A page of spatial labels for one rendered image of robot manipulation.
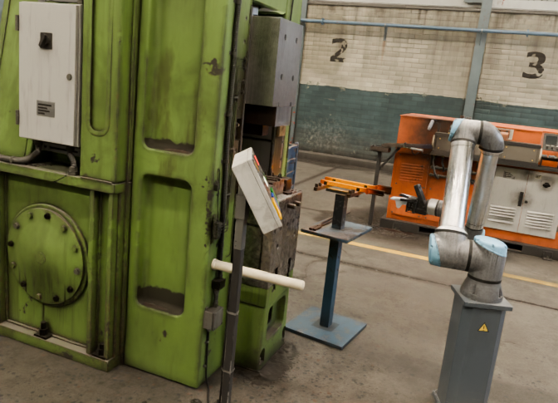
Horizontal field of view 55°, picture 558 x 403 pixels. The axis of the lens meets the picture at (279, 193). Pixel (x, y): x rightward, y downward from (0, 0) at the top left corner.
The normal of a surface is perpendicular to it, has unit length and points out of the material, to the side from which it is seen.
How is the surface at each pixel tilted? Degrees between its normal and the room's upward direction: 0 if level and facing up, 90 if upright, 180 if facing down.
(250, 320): 90
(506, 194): 90
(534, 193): 90
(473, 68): 90
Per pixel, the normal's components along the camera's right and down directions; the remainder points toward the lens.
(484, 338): -0.04, 0.21
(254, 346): -0.38, 0.15
